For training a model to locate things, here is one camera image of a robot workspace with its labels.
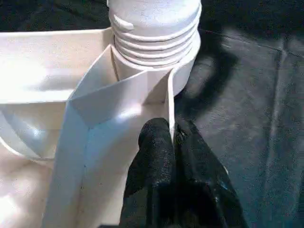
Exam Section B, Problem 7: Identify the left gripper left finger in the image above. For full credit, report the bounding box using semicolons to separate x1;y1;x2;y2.
120;117;177;228

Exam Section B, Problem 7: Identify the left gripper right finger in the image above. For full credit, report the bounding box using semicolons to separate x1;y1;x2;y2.
171;120;249;228

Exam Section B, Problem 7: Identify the white plastic table leg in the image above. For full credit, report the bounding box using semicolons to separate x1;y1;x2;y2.
108;0;203;70

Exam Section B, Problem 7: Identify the black work mat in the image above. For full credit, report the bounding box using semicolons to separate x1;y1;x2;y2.
0;0;304;228

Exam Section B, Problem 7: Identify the white plastic table top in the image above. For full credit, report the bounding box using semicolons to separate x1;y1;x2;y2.
0;26;230;228

